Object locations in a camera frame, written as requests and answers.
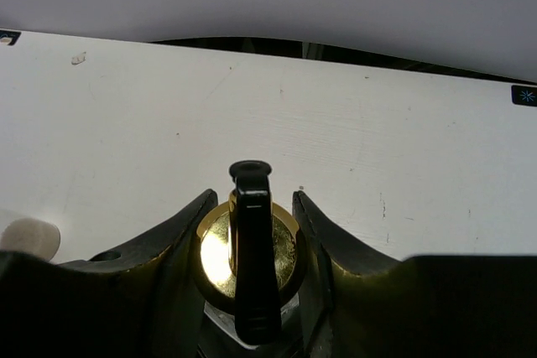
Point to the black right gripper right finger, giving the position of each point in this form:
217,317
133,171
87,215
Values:
358,302

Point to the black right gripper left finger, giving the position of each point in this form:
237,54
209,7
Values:
137,299

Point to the oil bottle gold black spout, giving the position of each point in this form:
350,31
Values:
249,256

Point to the clear jar with silver lid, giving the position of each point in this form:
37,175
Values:
22,233

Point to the black logo sticker right corner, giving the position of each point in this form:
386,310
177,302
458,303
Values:
524,95

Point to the black logo sticker corner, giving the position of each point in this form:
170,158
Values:
9,37
524,95

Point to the black logo sticker left corner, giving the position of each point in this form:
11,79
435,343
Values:
9,37

